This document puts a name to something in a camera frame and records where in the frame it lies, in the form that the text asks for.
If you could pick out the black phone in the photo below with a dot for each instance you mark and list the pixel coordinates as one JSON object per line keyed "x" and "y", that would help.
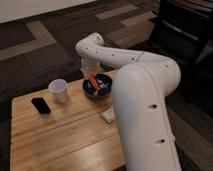
{"x": 41, "y": 105}

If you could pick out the white sponge block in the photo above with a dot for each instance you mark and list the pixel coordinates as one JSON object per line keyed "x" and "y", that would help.
{"x": 108, "y": 115}

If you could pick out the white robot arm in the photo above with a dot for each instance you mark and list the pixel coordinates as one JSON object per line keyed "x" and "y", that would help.
{"x": 141, "y": 84}

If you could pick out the white paper cup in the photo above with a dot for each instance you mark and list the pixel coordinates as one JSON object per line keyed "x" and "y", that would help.
{"x": 58, "y": 88}

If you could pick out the orange pepper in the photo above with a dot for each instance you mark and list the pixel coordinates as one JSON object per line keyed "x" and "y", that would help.
{"x": 93, "y": 81}

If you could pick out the black cabinet furniture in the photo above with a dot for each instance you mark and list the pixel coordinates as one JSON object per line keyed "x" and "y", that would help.
{"x": 183, "y": 29}

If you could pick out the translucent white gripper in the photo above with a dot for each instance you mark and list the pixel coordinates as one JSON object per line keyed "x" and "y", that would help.
{"x": 89, "y": 66}

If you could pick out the dark blue ceramic bowl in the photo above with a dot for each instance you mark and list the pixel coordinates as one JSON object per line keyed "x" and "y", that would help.
{"x": 104, "y": 82}

